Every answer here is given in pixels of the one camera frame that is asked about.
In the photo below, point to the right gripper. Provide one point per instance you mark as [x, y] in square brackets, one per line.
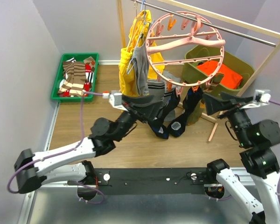
[213, 104]

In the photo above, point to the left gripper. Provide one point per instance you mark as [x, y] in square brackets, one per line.
[135, 106]

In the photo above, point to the black patterned sock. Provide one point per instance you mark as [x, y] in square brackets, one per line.
[158, 127]
[177, 127]

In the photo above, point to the olive striped sock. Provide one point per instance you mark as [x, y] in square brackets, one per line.
[214, 82]
[196, 114]

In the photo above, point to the pink round clip hanger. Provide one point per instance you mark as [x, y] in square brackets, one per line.
[157, 43]

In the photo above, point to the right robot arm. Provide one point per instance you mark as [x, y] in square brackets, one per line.
[258, 159]

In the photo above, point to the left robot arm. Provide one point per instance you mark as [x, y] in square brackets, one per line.
[32, 170]

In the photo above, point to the wooden clothes hanger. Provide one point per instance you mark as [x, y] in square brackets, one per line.
[135, 27]

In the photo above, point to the orange cloth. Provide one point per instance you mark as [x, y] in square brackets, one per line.
[230, 80]

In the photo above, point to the olive green plastic bin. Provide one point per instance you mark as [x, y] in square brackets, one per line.
[191, 74]

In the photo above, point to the grey tank top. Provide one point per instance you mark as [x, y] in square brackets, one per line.
[140, 67]

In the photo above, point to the yellow shorts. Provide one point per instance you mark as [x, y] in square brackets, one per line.
[126, 78]

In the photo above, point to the brown striped sock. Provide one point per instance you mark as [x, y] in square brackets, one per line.
[76, 78]

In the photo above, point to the green plastic tray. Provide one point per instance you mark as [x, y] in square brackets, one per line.
[80, 57]

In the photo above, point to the wooden clothes rack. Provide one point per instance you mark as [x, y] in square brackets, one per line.
[175, 71]

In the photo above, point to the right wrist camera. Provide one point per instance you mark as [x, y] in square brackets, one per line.
[259, 99]

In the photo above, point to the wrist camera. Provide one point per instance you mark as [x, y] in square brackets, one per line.
[115, 99]
[259, 99]

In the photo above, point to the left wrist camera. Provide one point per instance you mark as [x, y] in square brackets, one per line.
[115, 99]

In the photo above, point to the blue wire hanger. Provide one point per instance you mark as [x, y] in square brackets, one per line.
[137, 46]

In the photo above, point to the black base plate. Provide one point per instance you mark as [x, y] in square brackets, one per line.
[150, 181]

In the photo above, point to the metal hanging rail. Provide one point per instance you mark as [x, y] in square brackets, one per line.
[224, 30]

